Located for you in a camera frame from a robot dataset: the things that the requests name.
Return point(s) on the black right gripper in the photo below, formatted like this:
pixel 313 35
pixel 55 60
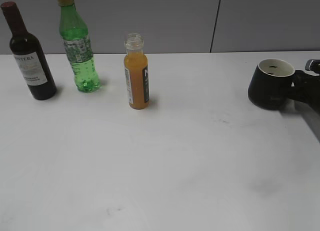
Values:
pixel 306 89

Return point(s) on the black mug white interior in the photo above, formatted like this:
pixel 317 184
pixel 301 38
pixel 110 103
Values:
pixel 272 84

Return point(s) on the NFC orange juice bottle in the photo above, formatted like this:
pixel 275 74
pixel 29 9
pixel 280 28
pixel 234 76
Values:
pixel 136 72

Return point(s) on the green plastic soda bottle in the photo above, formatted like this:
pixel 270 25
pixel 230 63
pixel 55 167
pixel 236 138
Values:
pixel 77 45

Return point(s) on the dark red wine bottle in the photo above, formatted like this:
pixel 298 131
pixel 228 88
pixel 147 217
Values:
pixel 28 54

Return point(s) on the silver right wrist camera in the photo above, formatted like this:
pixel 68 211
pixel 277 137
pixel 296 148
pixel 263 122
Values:
pixel 313 65

